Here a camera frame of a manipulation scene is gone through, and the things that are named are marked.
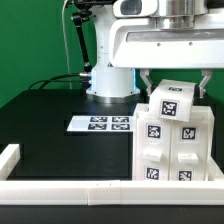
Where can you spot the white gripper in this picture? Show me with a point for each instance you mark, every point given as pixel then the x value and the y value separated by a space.
pixel 137 43

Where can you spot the white block with tags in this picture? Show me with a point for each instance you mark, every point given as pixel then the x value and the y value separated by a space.
pixel 172 100

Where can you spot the white cabinet body box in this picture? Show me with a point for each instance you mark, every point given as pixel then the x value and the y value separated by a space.
pixel 212 171

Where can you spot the white cabinet door with knob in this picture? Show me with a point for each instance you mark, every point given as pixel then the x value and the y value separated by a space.
pixel 152 149

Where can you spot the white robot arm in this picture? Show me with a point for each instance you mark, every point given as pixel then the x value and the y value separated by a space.
pixel 168 14

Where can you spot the flat white panel with tags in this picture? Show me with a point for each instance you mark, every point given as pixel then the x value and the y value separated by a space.
pixel 82 123

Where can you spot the white U-shaped fence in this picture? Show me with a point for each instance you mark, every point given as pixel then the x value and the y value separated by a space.
pixel 209 192

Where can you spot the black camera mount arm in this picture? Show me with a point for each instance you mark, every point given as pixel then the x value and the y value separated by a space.
pixel 79 18

